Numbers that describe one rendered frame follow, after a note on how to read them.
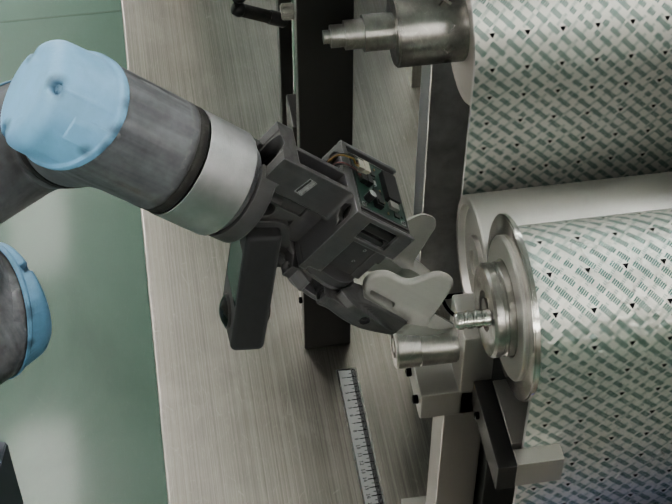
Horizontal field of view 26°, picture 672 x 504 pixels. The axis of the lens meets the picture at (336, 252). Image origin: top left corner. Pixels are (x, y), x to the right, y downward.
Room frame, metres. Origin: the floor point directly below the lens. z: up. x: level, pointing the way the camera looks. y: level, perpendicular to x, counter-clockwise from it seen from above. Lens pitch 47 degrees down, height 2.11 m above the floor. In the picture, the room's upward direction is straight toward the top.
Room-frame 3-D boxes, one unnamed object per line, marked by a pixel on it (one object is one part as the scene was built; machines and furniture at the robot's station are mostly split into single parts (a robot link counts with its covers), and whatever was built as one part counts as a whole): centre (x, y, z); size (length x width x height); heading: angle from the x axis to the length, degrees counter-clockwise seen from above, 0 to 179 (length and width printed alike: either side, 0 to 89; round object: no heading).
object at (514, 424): (0.72, -0.15, 1.13); 0.09 x 0.06 x 0.03; 9
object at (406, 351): (0.77, -0.06, 1.18); 0.04 x 0.02 x 0.04; 9
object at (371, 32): (0.98, -0.02, 1.33); 0.06 x 0.03 x 0.03; 99
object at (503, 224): (0.75, -0.14, 1.25); 0.15 x 0.01 x 0.15; 9
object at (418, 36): (0.99, -0.08, 1.33); 0.06 x 0.06 x 0.06; 9
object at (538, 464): (0.68, -0.16, 1.13); 0.04 x 0.02 x 0.03; 99
